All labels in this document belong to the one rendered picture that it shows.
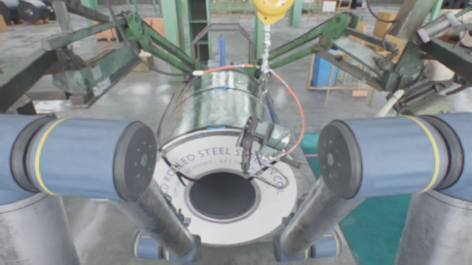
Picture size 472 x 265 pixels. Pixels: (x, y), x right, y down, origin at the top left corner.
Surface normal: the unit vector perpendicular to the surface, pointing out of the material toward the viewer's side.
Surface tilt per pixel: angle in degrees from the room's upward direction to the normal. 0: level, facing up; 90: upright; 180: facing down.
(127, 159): 85
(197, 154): 90
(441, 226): 84
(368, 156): 51
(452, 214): 83
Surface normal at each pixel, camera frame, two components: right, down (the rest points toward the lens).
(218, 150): 0.03, 0.47
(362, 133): 0.04, -0.67
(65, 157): -0.08, -0.12
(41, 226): 0.89, 0.16
